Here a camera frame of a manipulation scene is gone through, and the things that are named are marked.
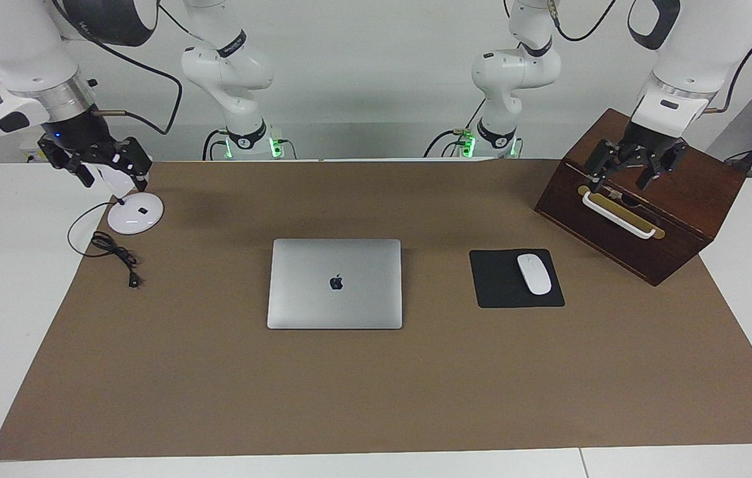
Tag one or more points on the dark brown wooden box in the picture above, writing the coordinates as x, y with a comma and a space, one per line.
695, 199

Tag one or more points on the white computer mouse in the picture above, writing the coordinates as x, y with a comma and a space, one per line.
534, 274

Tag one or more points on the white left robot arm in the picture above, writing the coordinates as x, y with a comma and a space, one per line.
695, 40

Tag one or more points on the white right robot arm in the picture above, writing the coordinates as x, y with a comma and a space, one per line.
17, 46

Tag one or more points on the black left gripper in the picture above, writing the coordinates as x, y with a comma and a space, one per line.
648, 143

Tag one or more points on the silver laptop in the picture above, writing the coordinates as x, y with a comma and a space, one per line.
335, 292

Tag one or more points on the white desk lamp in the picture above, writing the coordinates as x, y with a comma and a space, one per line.
133, 216

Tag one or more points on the brown table mat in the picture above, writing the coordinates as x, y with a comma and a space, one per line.
376, 392

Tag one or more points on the black mouse pad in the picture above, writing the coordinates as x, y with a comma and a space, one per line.
495, 282

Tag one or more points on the white power strip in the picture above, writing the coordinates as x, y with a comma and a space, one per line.
32, 158

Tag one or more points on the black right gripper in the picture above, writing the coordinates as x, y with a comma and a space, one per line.
77, 129

